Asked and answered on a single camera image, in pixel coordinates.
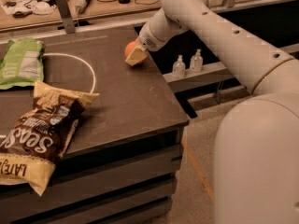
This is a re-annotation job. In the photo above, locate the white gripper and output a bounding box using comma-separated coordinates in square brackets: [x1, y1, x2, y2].
[125, 21, 165, 66]

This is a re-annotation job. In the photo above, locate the orange fruit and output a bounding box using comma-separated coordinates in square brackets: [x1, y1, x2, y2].
[124, 41, 139, 59]

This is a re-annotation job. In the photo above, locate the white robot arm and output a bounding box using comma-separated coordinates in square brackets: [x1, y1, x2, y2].
[125, 0, 299, 224]

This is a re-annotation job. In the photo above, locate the green rice chip bag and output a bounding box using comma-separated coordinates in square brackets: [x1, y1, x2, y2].
[0, 37, 45, 90]

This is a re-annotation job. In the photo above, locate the brown yellow chip bag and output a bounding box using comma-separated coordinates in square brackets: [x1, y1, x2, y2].
[0, 81, 97, 195]

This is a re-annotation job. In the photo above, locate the clear sanitizer bottle left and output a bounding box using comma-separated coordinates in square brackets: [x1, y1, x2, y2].
[172, 55, 186, 78]

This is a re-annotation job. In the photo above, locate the clear sanitizer bottle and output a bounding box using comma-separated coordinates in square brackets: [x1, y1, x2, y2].
[190, 49, 203, 72]
[172, 55, 186, 78]

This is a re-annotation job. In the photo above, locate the clear sanitizer bottle right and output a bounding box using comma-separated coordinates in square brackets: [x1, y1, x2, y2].
[190, 49, 203, 72]

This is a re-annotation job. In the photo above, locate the grey handheld tool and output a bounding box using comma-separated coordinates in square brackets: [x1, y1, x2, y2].
[75, 0, 91, 14]

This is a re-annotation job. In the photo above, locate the white face mask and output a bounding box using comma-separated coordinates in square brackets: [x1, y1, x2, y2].
[32, 2, 54, 15]

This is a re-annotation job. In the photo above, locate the metal bracket post left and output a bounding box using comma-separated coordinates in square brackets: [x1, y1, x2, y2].
[55, 0, 76, 34]

